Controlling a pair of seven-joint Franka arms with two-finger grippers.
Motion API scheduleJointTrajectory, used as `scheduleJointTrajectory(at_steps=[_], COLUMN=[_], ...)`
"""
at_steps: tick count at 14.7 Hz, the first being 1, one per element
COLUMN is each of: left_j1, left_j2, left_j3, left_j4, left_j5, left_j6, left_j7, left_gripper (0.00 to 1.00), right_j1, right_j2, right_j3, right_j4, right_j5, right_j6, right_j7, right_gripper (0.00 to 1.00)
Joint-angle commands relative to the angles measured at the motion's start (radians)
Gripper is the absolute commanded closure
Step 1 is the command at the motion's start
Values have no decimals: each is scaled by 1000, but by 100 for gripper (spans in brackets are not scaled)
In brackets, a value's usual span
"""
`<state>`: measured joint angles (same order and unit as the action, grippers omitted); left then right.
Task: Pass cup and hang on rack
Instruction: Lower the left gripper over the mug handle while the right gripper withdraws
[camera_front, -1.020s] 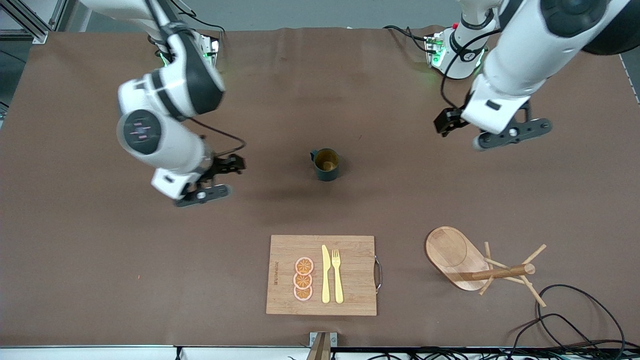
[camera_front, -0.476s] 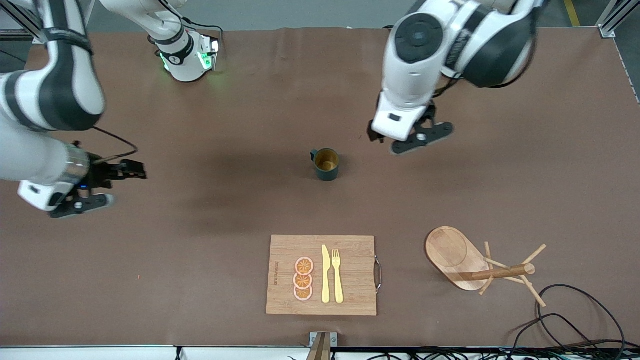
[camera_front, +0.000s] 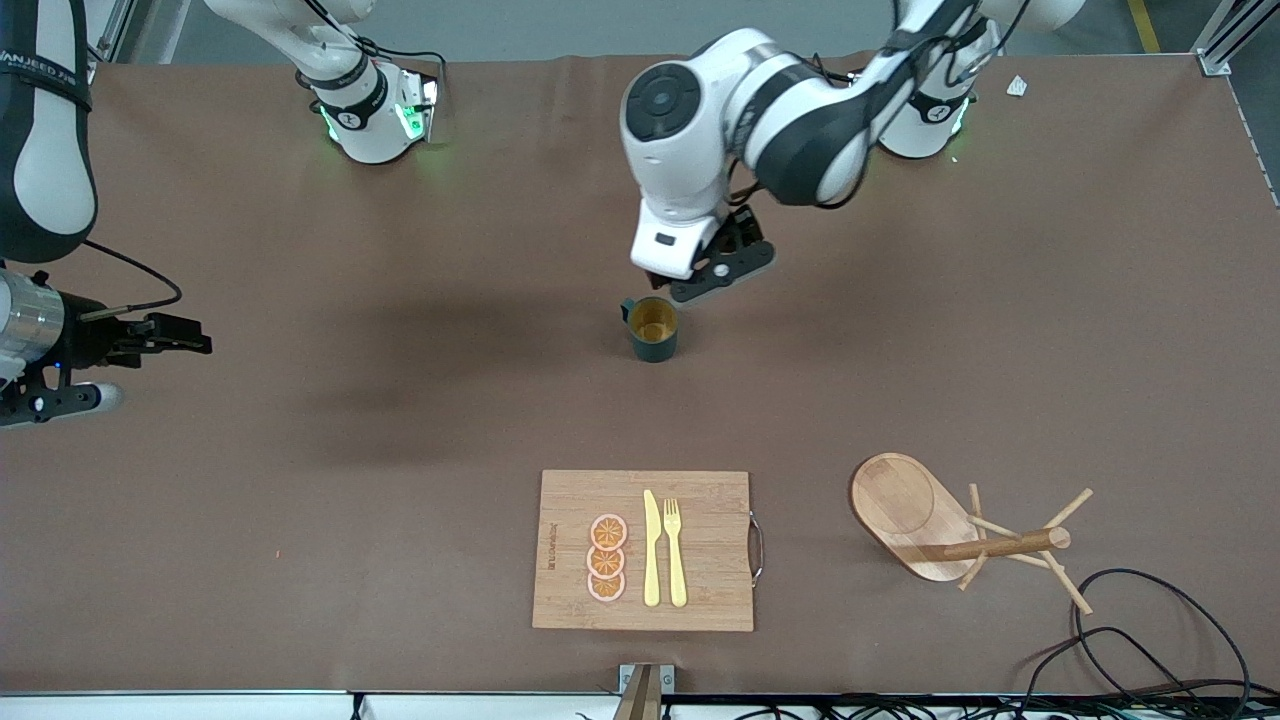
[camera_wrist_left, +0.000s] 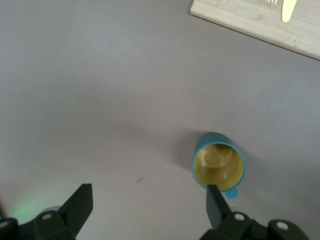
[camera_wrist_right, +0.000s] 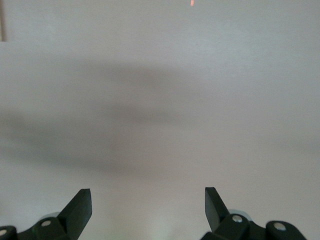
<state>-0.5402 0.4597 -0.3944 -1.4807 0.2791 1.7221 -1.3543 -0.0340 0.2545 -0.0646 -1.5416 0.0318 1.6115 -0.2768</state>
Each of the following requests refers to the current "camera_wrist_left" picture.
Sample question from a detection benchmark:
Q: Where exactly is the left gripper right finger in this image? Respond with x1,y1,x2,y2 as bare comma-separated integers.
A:
199,184,311,240

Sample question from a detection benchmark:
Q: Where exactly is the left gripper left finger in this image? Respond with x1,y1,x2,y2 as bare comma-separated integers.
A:
0,183,94,240

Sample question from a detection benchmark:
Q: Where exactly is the teal cup yellow inside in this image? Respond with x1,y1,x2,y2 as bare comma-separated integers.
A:
191,131,248,200

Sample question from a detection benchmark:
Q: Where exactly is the yellow plastic knife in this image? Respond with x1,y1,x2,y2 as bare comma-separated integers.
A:
281,0,298,23

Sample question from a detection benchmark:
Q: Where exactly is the bamboo cutting board metal handle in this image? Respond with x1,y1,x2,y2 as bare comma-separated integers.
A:
189,0,320,61

